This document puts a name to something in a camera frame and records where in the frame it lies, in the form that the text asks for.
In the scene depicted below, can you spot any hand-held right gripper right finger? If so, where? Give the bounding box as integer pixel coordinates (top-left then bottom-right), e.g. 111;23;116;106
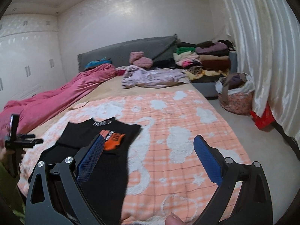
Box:
193;135;273;225

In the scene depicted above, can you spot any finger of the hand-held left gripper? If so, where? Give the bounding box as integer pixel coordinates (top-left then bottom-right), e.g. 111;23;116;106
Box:
10;114;20;142

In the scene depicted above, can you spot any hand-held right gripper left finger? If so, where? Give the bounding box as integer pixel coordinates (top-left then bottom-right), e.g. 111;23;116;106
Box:
25;133;106;225

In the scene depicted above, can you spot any black sweater with orange cuffs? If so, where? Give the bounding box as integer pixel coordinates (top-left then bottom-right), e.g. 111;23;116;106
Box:
28;117;141;225

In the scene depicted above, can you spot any green sleeved left forearm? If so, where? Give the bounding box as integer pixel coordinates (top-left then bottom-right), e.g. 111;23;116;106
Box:
0;162;26;218

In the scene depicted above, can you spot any floral basket of clothes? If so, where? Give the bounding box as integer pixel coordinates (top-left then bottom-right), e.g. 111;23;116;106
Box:
216;73;255;115

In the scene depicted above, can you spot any pile of folded clothes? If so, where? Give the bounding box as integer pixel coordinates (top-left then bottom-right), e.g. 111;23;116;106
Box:
155;40;236;78

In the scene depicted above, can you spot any person's right hand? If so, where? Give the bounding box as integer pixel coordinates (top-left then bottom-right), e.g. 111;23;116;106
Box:
165;212;188;225

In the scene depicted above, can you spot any orange and white checked blanket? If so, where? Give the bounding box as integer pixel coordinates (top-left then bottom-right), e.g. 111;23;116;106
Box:
17;90;252;225

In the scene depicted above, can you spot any pink quilt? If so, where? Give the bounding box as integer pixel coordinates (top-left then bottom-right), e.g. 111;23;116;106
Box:
0;63;117;136

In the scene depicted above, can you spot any white wardrobe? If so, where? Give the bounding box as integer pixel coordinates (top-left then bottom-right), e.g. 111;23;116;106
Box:
0;14;66;109

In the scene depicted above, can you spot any red plastic bag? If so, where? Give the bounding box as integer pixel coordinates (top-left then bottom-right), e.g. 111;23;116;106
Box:
250;103;276;129

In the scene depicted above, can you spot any beige bed sheet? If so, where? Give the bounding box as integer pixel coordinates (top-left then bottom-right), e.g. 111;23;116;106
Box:
28;75;195;134

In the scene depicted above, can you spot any blue garment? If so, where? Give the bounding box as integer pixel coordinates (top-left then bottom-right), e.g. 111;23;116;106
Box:
85;57;112;70

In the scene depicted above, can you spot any lilac garment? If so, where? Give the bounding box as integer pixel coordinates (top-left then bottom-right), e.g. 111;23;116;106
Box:
121;66;191;89

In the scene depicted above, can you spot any pink fluffy garment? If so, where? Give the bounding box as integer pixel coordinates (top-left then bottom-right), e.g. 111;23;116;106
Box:
129;51;154;68

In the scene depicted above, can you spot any grey headboard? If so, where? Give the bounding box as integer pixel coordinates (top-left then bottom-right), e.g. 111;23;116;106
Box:
77;35;179;72

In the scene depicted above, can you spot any white satin curtain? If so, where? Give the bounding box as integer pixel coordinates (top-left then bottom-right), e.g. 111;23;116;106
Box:
216;0;300;143

